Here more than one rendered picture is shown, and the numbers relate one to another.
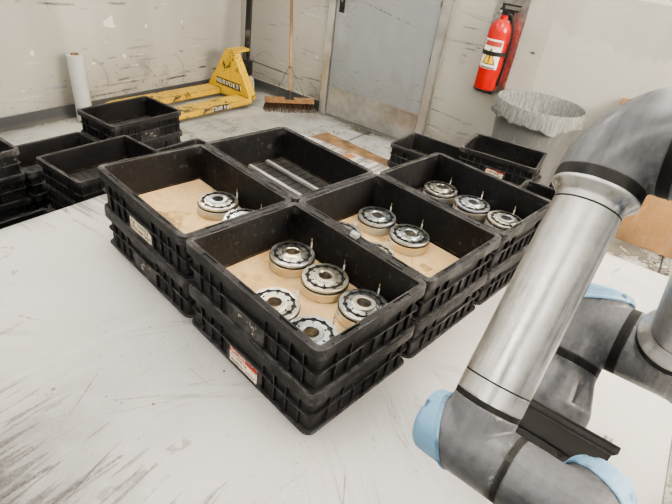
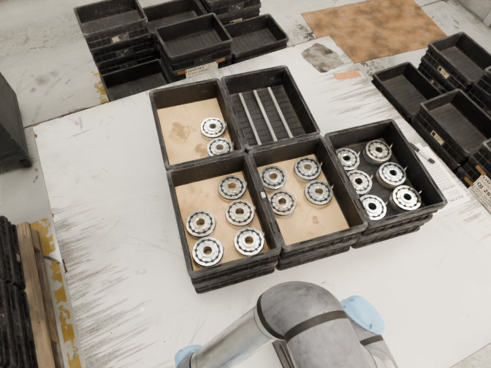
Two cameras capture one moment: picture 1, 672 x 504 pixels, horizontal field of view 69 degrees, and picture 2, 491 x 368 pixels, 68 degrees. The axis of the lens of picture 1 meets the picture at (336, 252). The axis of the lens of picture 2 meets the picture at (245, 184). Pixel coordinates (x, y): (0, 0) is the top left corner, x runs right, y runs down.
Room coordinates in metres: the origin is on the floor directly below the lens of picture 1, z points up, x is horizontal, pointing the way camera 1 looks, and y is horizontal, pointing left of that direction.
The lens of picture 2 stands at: (0.36, -0.30, 2.01)
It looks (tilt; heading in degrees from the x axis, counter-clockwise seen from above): 59 degrees down; 31
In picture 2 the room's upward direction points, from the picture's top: 2 degrees clockwise
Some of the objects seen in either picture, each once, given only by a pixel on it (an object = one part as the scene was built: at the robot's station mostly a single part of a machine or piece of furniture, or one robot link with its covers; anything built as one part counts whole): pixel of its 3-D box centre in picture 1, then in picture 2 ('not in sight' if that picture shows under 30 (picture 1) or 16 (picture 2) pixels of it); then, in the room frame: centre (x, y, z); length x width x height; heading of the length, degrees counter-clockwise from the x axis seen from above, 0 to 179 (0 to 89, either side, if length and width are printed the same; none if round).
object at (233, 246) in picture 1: (302, 286); (221, 216); (0.79, 0.06, 0.87); 0.40 x 0.30 x 0.11; 50
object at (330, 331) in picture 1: (310, 334); (207, 251); (0.66, 0.02, 0.86); 0.10 x 0.10 x 0.01
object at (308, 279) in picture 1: (325, 277); (240, 212); (0.84, 0.01, 0.86); 0.10 x 0.10 x 0.01
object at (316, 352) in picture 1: (304, 266); (221, 209); (0.79, 0.06, 0.92); 0.40 x 0.30 x 0.02; 50
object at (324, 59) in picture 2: not in sight; (321, 56); (1.92, 0.21, 0.71); 0.22 x 0.19 x 0.01; 58
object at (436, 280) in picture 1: (398, 222); (304, 188); (1.02, -0.14, 0.92); 0.40 x 0.30 x 0.02; 50
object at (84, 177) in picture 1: (111, 204); (196, 63); (1.79, 0.99, 0.37); 0.40 x 0.30 x 0.45; 148
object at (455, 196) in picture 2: not in sight; (426, 177); (1.49, -0.51, 0.70); 0.33 x 0.23 x 0.01; 58
